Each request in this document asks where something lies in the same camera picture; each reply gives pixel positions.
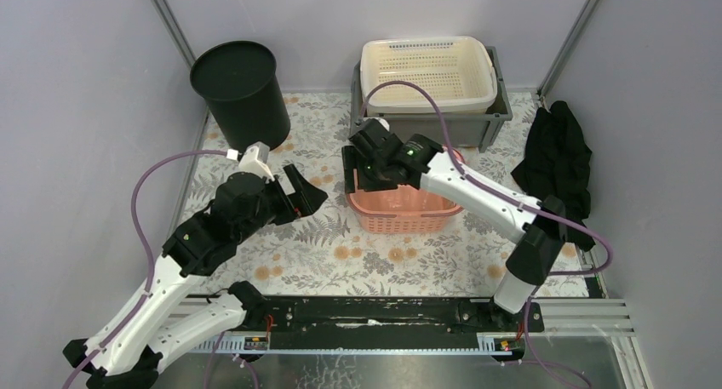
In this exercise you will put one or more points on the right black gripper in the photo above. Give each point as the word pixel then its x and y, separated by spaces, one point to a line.
pixel 351 161

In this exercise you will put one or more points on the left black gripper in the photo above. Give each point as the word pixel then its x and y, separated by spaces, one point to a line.
pixel 284 200

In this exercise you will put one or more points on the pink perforated plastic basket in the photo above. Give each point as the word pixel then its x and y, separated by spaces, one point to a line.
pixel 403 210

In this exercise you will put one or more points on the large black cylindrical container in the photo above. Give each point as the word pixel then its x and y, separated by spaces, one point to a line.
pixel 238 82

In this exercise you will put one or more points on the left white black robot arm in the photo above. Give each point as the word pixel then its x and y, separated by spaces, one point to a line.
pixel 135 347

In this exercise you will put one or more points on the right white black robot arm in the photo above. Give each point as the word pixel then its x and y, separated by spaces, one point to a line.
pixel 529 223

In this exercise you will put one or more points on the grey plastic storage bin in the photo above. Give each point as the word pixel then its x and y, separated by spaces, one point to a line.
pixel 475 130

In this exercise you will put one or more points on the cream perforated plastic basket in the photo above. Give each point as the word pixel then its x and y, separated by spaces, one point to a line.
pixel 457 72

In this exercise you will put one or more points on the black crumpled cloth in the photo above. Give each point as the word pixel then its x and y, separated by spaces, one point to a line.
pixel 557 161

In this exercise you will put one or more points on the aluminium frame rail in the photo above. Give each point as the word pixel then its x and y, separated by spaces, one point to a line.
pixel 564 317

